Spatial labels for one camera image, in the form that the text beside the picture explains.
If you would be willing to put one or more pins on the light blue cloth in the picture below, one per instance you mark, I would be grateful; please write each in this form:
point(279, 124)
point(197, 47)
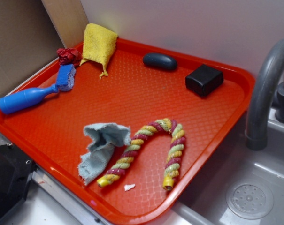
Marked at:
point(105, 138)

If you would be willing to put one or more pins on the dark oval stone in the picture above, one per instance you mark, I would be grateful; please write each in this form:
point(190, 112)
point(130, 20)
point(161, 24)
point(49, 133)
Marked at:
point(159, 60)

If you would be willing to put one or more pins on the multicolour braided rope toy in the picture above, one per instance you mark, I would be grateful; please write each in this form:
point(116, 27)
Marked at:
point(173, 161)

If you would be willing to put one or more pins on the round sink drain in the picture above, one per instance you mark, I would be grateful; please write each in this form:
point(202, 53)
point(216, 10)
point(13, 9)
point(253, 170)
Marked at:
point(249, 201)

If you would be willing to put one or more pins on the yellow terry cloth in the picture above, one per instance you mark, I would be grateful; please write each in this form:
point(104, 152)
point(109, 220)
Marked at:
point(98, 46)

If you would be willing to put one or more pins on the blue scrub sponge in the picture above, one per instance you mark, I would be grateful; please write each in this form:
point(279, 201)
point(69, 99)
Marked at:
point(66, 77)

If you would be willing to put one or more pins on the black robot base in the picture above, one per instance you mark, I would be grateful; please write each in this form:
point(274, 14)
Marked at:
point(16, 169)

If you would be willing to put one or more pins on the small white paper scrap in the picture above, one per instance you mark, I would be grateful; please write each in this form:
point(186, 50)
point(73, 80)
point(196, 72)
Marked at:
point(128, 187)

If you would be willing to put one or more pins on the black square block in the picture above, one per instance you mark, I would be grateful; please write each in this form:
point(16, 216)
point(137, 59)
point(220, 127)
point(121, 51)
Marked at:
point(204, 80)

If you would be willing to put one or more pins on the red crumpled ball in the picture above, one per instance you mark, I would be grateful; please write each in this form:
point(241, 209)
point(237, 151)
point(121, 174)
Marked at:
point(69, 56)

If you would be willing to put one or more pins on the brown cardboard panel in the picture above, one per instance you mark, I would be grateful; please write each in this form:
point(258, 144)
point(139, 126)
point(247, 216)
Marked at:
point(30, 33)

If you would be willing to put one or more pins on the blue plastic bottle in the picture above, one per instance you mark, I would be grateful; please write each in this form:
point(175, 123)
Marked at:
point(25, 98)

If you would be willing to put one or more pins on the grey curved faucet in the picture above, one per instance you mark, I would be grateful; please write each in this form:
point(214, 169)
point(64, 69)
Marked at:
point(271, 74)

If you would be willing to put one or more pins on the grey plastic sink basin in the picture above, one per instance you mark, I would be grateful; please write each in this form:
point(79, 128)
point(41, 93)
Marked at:
point(204, 200)

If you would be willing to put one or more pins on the orange plastic tray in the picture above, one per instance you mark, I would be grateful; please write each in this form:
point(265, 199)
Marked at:
point(132, 95)

